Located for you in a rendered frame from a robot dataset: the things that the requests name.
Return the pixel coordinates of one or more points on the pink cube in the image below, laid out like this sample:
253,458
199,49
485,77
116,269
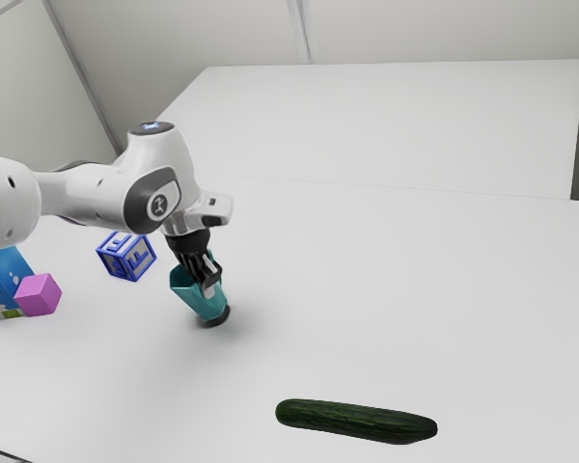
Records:
37,295

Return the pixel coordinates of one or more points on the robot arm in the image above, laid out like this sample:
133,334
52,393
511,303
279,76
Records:
77,193

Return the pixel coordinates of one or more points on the blue letter block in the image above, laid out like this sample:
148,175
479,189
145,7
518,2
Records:
125,255

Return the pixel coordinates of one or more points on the teal faceted mug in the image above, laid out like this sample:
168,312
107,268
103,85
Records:
207,300

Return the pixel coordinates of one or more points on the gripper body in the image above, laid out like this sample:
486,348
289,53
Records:
189,244

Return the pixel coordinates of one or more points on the dark green cucumber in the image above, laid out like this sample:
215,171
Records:
356,420

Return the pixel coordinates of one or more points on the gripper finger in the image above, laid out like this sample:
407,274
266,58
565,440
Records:
189,266
211,274

